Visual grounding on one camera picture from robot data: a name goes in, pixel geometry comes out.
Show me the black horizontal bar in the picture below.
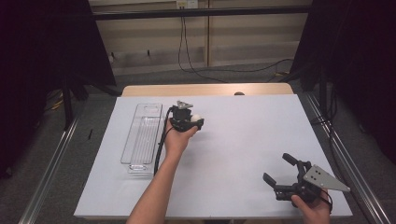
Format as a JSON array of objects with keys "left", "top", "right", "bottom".
[{"left": 92, "top": 5, "right": 313, "bottom": 21}]

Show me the white wall outlet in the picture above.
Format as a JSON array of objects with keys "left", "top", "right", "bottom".
[{"left": 176, "top": 0, "right": 199, "bottom": 10}]

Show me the black stand leg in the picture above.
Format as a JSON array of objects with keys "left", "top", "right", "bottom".
[
  {"left": 317, "top": 66, "right": 332, "bottom": 120},
  {"left": 60, "top": 76, "right": 77, "bottom": 131}
]

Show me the metal floor rail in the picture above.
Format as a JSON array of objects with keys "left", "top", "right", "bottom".
[
  {"left": 18, "top": 104, "right": 86, "bottom": 224},
  {"left": 304, "top": 92, "right": 391, "bottom": 224}
]

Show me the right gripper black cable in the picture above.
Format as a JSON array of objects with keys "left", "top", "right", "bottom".
[{"left": 320, "top": 189, "right": 333, "bottom": 215}]

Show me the black hanging cable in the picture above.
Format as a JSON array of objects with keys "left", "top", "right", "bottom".
[{"left": 177, "top": 16, "right": 232, "bottom": 84}]

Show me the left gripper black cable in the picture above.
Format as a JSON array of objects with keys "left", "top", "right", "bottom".
[{"left": 153, "top": 106, "right": 176, "bottom": 177}]

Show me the black floor cable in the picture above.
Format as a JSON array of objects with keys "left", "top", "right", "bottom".
[{"left": 186, "top": 58, "right": 294, "bottom": 77}]

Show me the white table cover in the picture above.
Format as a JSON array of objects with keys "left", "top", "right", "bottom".
[{"left": 74, "top": 94, "right": 353, "bottom": 219}]

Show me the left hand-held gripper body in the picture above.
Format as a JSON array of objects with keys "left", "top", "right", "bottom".
[{"left": 169, "top": 100, "right": 194, "bottom": 133}]

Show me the black curtain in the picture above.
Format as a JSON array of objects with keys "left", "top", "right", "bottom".
[
  {"left": 290, "top": 0, "right": 396, "bottom": 166},
  {"left": 0, "top": 0, "right": 118, "bottom": 179}
]

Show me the black cable beside rail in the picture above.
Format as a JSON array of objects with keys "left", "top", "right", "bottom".
[{"left": 310, "top": 83, "right": 345, "bottom": 176}]

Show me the person's left hand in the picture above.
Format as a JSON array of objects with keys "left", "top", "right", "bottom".
[{"left": 163, "top": 120, "right": 200, "bottom": 159}]

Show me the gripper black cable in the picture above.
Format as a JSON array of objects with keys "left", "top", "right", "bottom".
[
  {"left": 153, "top": 106, "right": 176, "bottom": 177},
  {"left": 320, "top": 189, "right": 333, "bottom": 215}
]

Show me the yellow cable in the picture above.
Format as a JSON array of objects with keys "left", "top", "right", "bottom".
[{"left": 49, "top": 94, "right": 65, "bottom": 111}]

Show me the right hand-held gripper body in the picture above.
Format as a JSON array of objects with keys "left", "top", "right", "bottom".
[{"left": 274, "top": 161, "right": 351, "bottom": 204}]

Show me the wooden table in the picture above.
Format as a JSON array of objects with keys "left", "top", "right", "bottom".
[{"left": 120, "top": 82, "right": 294, "bottom": 98}]

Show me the clear plastic container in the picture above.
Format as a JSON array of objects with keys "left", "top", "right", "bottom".
[{"left": 120, "top": 103, "right": 165, "bottom": 178}]

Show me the person's right hand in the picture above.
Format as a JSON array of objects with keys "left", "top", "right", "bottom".
[{"left": 290, "top": 189, "right": 332, "bottom": 217}]

